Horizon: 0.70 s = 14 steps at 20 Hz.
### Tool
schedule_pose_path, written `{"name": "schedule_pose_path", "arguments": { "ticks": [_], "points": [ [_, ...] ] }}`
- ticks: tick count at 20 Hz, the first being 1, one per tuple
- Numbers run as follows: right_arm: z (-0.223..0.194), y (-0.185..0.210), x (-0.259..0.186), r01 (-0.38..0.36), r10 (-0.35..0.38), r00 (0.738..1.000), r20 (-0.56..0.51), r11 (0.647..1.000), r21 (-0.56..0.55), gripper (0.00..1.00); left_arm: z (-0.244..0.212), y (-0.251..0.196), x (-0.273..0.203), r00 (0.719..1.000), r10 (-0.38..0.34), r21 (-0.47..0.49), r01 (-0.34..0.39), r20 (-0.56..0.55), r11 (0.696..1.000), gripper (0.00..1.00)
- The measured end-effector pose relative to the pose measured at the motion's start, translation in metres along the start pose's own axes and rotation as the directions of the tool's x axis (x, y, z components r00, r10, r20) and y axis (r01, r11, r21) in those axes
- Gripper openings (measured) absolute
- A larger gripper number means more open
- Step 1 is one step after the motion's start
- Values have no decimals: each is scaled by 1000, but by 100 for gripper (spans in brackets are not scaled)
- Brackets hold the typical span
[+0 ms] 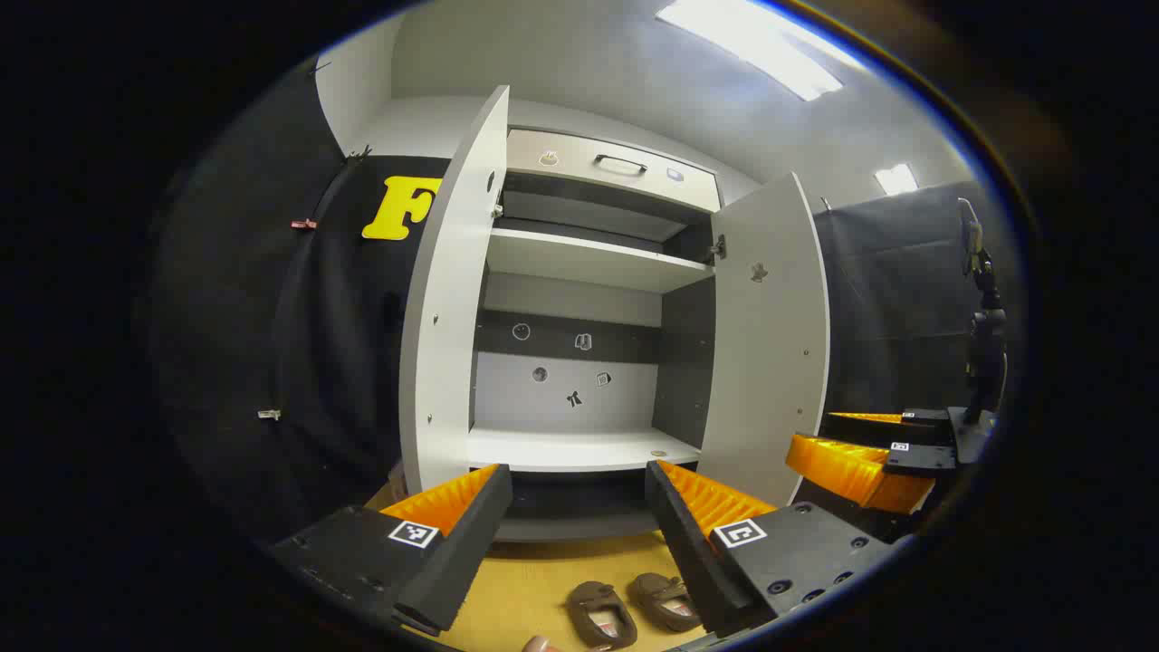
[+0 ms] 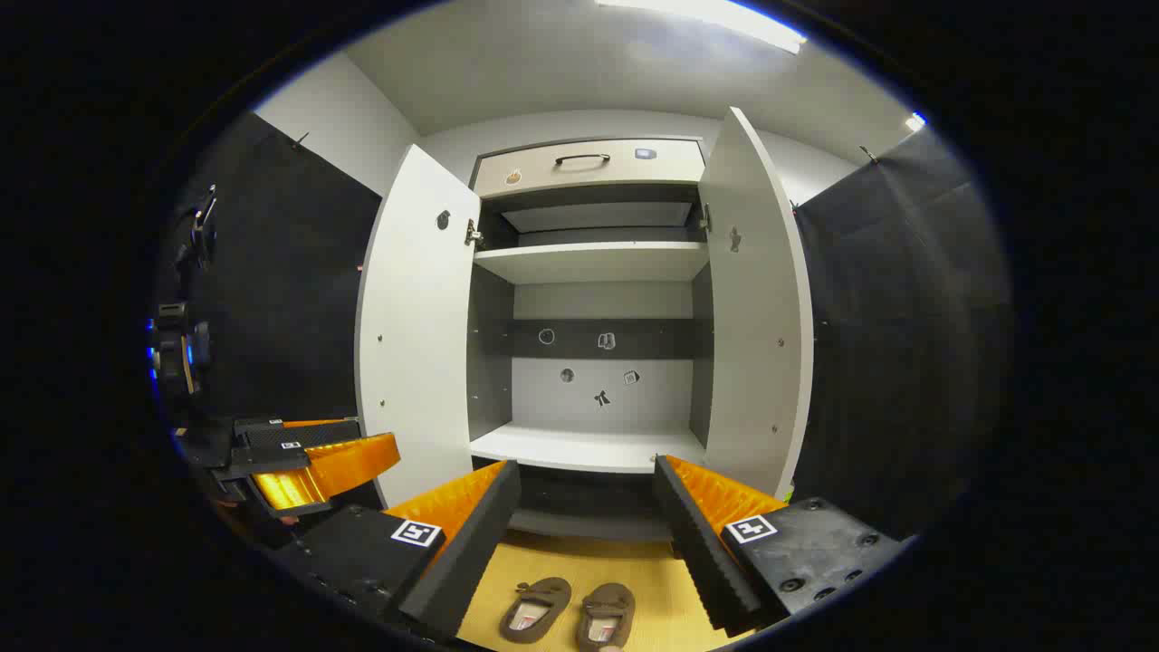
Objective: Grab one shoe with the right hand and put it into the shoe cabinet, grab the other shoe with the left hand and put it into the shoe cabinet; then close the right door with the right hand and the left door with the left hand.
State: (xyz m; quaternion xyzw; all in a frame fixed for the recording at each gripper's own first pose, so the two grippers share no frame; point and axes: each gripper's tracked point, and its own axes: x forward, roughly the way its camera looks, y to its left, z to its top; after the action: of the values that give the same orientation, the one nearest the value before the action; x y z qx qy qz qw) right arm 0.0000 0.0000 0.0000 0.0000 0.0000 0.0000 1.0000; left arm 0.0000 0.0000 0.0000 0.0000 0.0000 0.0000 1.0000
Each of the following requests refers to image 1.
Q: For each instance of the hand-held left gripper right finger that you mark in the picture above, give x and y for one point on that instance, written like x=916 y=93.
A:
x=684 y=543

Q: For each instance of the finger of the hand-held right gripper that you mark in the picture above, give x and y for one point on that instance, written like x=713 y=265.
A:
x=869 y=427
x=851 y=471

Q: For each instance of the white cabinet drawer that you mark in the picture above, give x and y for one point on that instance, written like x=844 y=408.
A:
x=579 y=167

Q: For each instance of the white shoe cabinet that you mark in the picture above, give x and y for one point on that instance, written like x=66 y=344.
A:
x=579 y=258

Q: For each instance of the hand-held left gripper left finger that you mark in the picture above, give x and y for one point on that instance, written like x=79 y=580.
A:
x=471 y=543

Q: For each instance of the small ceiling light panel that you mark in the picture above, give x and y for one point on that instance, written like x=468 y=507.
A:
x=896 y=179

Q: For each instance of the black cloth clip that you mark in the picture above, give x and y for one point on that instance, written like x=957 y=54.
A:
x=359 y=155

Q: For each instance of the white cabinet door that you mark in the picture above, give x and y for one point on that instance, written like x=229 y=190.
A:
x=765 y=362
x=448 y=344

